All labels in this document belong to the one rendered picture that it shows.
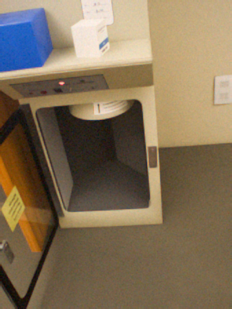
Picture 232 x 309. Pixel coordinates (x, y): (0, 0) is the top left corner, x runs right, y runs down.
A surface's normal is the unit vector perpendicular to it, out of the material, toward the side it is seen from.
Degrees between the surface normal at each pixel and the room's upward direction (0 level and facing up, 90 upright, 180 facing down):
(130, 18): 90
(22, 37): 90
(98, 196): 0
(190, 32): 90
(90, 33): 90
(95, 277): 0
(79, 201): 0
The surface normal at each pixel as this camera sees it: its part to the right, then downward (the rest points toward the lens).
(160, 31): -0.05, 0.60
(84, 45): -0.33, 0.59
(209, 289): -0.12, -0.80
